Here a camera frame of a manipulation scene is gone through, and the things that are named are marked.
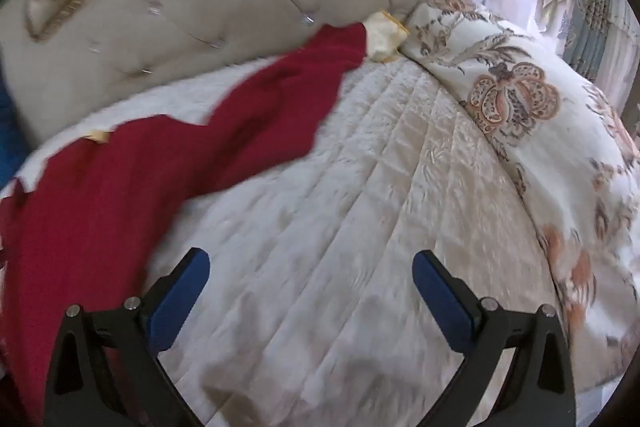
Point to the floral white duvet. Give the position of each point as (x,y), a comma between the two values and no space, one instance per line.
(570,157)

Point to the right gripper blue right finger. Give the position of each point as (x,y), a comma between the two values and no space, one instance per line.
(539,387)

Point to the cream quilted bedspread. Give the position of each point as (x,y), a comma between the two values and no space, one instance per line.
(310,316)

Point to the teal patterned curtain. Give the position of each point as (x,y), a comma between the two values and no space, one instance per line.
(602,41)

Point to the blue quilted cushion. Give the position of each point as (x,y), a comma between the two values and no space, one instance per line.
(14,148)

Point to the dark red garment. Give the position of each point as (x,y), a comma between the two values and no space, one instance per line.
(85,233)

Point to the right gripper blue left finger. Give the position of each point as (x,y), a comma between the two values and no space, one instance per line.
(105,370)

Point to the cream ruffled pillow corner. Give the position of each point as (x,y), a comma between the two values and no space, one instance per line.
(385,35)

